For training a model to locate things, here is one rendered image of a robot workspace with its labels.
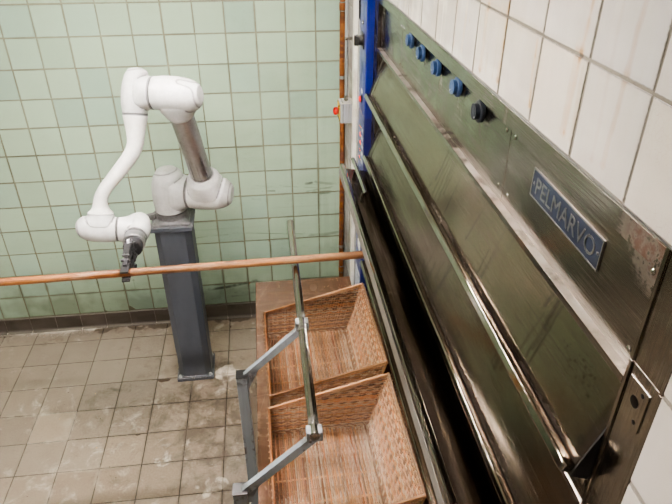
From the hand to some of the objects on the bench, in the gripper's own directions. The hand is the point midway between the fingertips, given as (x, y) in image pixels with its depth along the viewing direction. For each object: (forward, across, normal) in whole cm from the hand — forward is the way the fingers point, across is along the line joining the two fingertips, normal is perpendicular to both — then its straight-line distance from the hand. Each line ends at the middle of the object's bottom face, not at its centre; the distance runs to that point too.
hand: (126, 272), depth 227 cm
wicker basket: (-2, +62, -73) cm, 96 cm away
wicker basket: (+59, +61, -72) cm, 111 cm away
